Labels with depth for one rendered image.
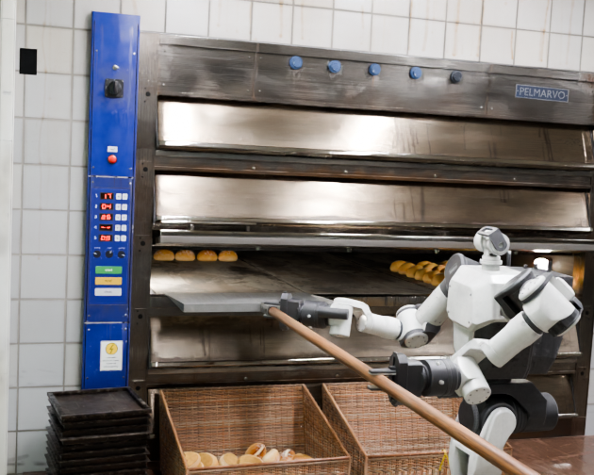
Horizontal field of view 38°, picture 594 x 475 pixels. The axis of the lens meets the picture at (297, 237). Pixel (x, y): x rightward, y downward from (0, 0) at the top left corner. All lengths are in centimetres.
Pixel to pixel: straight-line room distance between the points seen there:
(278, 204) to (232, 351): 56
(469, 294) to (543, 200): 127
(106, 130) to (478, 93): 145
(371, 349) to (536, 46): 136
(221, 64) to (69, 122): 57
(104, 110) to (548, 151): 176
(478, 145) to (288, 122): 78
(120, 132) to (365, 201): 95
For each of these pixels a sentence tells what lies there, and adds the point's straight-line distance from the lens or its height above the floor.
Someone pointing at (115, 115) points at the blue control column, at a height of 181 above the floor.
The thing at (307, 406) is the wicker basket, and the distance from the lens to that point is 328.
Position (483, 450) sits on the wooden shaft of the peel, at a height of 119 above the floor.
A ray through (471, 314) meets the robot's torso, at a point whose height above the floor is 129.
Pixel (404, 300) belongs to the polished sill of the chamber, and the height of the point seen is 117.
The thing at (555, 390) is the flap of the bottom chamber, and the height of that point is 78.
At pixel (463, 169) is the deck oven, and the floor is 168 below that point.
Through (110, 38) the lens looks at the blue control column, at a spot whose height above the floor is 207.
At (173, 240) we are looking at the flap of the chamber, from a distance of 298.
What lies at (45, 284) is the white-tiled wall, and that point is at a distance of 310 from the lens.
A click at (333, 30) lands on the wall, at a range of 329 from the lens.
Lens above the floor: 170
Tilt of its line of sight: 5 degrees down
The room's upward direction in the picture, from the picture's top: 3 degrees clockwise
